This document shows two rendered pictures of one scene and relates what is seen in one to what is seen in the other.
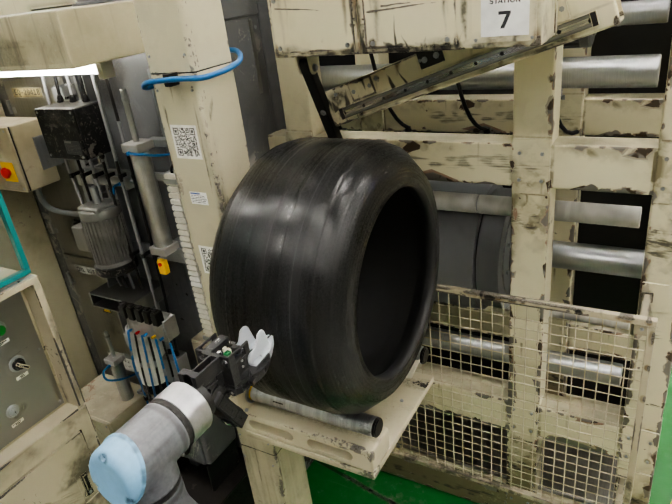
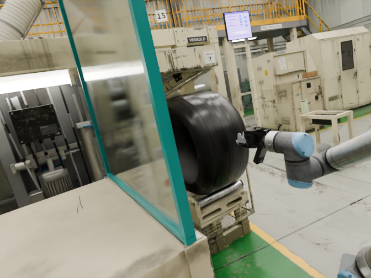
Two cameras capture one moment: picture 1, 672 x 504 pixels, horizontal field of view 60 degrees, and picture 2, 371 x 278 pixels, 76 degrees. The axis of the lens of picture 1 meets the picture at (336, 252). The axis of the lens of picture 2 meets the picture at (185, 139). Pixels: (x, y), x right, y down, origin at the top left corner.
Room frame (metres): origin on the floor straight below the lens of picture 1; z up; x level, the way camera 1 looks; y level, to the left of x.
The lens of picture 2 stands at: (0.57, 1.27, 1.50)
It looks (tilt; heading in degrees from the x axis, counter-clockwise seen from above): 11 degrees down; 299
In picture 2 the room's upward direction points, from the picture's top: 12 degrees counter-clockwise
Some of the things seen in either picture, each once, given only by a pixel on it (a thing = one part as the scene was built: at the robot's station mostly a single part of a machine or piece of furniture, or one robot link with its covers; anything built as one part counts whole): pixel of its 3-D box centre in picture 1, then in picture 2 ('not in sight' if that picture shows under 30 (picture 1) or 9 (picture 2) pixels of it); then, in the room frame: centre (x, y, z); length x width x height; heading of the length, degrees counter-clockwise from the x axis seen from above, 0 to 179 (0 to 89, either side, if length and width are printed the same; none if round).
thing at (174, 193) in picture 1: (198, 261); not in sight; (1.34, 0.35, 1.19); 0.05 x 0.04 x 0.48; 148
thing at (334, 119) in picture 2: not in sight; (326, 139); (0.40, -2.68, 0.40); 0.60 x 0.35 x 0.80; 137
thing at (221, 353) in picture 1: (216, 376); (259, 138); (0.78, 0.22, 1.24); 0.12 x 0.08 x 0.09; 148
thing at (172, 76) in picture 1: (192, 69); not in sight; (1.31, 0.26, 1.65); 0.19 x 0.19 x 0.06; 58
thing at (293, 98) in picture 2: not in sight; (299, 106); (0.79, -5.01, 0.62); 0.91 x 0.58 x 1.25; 47
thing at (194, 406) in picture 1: (181, 411); (274, 142); (0.71, 0.27, 1.23); 0.10 x 0.05 x 0.09; 58
